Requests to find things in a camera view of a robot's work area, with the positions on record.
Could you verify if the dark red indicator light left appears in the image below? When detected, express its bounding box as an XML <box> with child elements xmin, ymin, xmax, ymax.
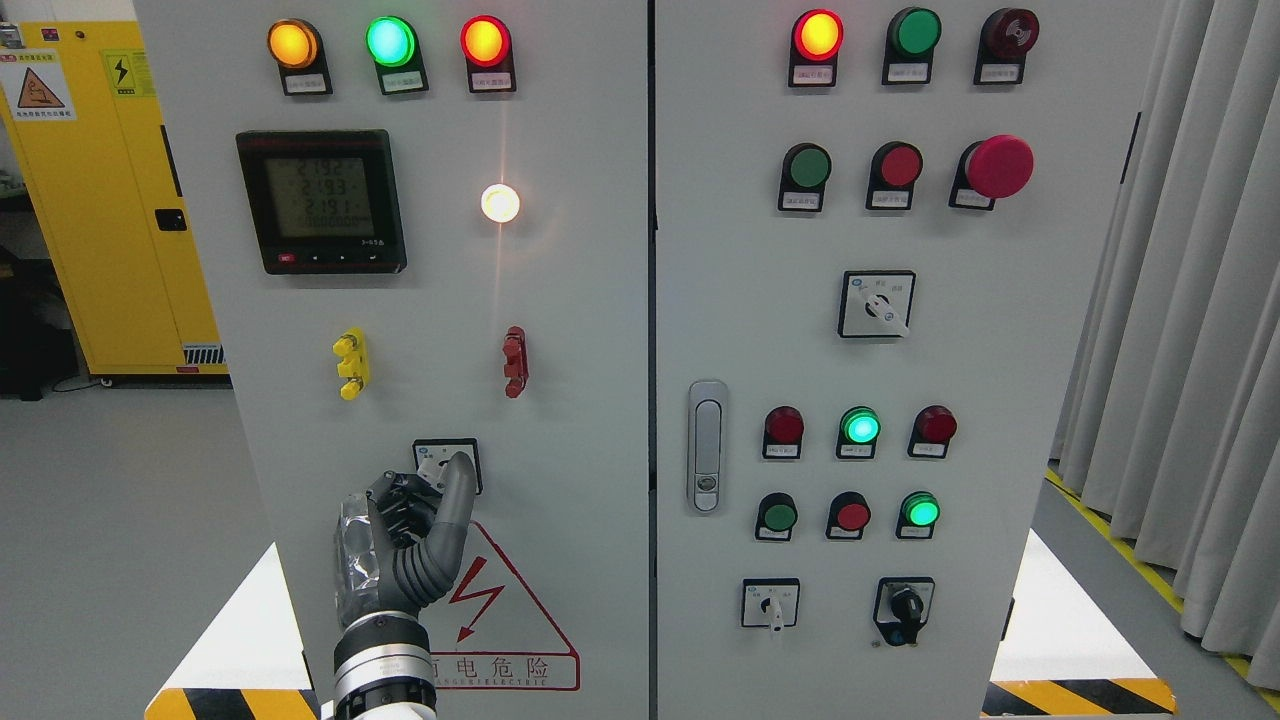
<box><xmin>762</xmin><ymin>406</ymin><xmax>805</xmax><ymax>461</ymax></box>

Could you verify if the white rotary selector switch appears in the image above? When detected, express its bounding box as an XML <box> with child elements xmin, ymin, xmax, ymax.
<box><xmin>739</xmin><ymin>577</ymin><xmax>801</xmax><ymax>633</ymax></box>
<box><xmin>836</xmin><ymin>270</ymin><xmax>916</xmax><ymax>342</ymax></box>

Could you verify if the green lit indicator light middle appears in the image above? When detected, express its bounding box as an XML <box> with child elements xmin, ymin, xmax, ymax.
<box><xmin>835</xmin><ymin>405</ymin><xmax>882</xmax><ymax>460</ymax></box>

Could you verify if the grey electrical control cabinet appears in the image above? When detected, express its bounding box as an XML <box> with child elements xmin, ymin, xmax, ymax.
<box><xmin>134</xmin><ymin>0</ymin><xmax>1167</xmax><ymax>720</ymax></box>

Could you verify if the grey curtain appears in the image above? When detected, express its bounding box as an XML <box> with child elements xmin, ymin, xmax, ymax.
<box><xmin>1053</xmin><ymin>1</ymin><xmax>1279</xmax><ymax>691</ymax></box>

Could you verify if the small clear lamp bulb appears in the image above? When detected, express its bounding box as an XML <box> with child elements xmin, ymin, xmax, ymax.
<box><xmin>480</xmin><ymin>183</ymin><xmax>522</xmax><ymax>224</ymax></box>

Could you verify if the green lit indicator light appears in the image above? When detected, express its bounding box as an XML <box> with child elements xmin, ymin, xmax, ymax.
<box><xmin>835</xmin><ymin>405</ymin><xmax>882</xmax><ymax>460</ymax></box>
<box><xmin>365</xmin><ymin>15</ymin><xmax>430</xmax><ymax>96</ymax></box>

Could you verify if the red push button lower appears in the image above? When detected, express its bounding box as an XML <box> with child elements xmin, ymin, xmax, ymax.
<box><xmin>826</xmin><ymin>491</ymin><xmax>872</xmax><ymax>541</ymax></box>

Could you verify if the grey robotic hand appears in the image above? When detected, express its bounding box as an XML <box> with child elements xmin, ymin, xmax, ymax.
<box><xmin>334</xmin><ymin>454</ymin><xmax>480</xmax><ymax>629</ymax></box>

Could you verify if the green push button upper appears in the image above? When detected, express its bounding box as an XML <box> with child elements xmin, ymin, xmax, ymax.
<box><xmin>776</xmin><ymin>142</ymin><xmax>832</xmax><ymax>213</ymax></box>

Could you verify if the silver cabinet door handle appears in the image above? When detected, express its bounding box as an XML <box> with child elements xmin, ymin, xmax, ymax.
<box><xmin>686</xmin><ymin>379</ymin><xmax>728</xmax><ymax>514</ymax></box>

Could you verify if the green lit push button lower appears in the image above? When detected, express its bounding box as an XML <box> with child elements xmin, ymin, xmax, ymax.
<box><xmin>895</xmin><ymin>489</ymin><xmax>941</xmax><ymax>541</ymax></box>

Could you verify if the black knob selector switch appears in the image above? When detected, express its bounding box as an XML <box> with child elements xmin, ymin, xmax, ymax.
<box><xmin>872</xmin><ymin>577</ymin><xmax>936</xmax><ymax>647</ymax></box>

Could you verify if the red emergency stop mushroom button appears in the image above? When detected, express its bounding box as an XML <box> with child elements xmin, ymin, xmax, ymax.
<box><xmin>948</xmin><ymin>135</ymin><xmax>1036</xmax><ymax>211</ymax></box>

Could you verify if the amber indicator light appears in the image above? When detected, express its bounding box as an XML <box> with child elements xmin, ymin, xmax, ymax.
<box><xmin>268</xmin><ymin>18</ymin><xmax>333</xmax><ymax>97</ymax></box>

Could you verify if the yellow safety storage cabinet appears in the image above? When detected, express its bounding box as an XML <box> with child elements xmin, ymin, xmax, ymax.
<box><xmin>3</xmin><ymin>20</ymin><xmax>228</xmax><ymax>380</ymax></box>

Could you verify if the red push button upper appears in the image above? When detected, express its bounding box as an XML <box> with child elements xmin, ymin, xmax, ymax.
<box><xmin>864</xmin><ymin>141</ymin><xmax>923</xmax><ymax>211</ymax></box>

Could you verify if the red electric danger sticker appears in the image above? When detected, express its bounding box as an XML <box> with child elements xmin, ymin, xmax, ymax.
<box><xmin>420</xmin><ymin>521</ymin><xmax>581</xmax><ymax>692</ymax></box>

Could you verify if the black digital power meter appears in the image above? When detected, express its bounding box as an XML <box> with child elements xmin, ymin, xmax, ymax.
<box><xmin>236</xmin><ymin>129</ymin><xmax>407</xmax><ymax>275</ymax></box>

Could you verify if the red lit indicator light left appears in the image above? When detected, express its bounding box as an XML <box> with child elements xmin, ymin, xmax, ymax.
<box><xmin>460</xmin><ymin>14</ymin><xmax>517</xmax><ymax>94</ymax></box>

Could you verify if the white rotary selector switch upper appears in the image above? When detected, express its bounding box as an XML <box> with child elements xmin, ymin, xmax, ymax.
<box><xmin>836</xmin><ymin>270</ymin><xmax>916</xmax><ymax>342</ymax></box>

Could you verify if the white rotary selector switch lower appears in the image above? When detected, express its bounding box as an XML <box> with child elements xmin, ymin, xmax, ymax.
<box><xmin>739</xmin><ymin>577</ymin><xmax>801</xmax><ymax>633</ymax></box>

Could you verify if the green lit indicator light left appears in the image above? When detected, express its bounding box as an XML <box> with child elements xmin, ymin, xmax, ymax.
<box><xmin>365</xmin><ymin>15</ymin><xmax>430</xmax><ymax>96</ymax></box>

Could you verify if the dark red buzzer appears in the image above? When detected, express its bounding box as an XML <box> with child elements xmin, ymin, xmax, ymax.
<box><xmin>973</xmin><ymin>6</ymin><xmax>1041</xmax><ymax>86</ymax></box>

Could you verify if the white rotary light switch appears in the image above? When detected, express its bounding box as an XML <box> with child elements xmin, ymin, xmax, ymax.
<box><xmin>411</xmin><ymin>438</ymin><xmax>484</xmax><ymax>495</ymax></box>

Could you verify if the red push button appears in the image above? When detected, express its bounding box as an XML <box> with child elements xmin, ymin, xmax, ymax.
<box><xmin>864</xmin><ymin>141</ymin><xmax>923</xmax><ymax>211</ymax></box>
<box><xmin>826</xmin><ymin>491</ymin><xmax>872</xmax><ymax>541</ymax></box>

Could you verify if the dark red indicator light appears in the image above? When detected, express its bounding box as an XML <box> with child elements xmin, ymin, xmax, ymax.
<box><xmin>762</xmin><ymin>406</ymin><xmax>805</xmax><ymax>461</ymax></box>
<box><xmin>908</xmin><ymin>404</ymin><xmax>957</xmax><ymax>460</ymax></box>

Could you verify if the dark red indicator light right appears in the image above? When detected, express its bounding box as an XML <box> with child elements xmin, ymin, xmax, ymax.
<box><xmin>908</xmin><ymin>404</ymin><xmax>957</xmax><ymax>460</ymax></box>

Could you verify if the red lit indicator light right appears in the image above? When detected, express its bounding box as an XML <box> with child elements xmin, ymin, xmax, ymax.
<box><xmin>787</xmin><ymin>8</ymin><xmax>844</xmax><ymax>88</ymax></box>

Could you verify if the red terminal post block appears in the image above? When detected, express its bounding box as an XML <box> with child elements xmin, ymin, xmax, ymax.
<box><xmin>502</xmin><ymin>325</ymin><xmax>530</xmax><ymax>398</ymax></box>

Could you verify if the dark green indicator light top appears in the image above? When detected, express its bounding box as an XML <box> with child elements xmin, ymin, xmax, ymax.
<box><xmin>881</xmin><ymin>6</ymin><xmax>942</xmax><ymax>86</ymax></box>

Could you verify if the red lit indicator light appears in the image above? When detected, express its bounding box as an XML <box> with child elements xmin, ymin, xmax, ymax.
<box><xmin>787</xmin><ymin>8</ymin><xmax>844</xmax><ymax>88</ymax></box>
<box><xmin>460</xmin><ymin>14</ymin><xmax>517</xmax><ymax>94</ymax></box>

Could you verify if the yellow terminal post block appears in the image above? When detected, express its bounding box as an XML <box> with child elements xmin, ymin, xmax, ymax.
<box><xmin>332</xmin><ymin>327</ymin><xmax>370</xmax><ymax>401</ymax></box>

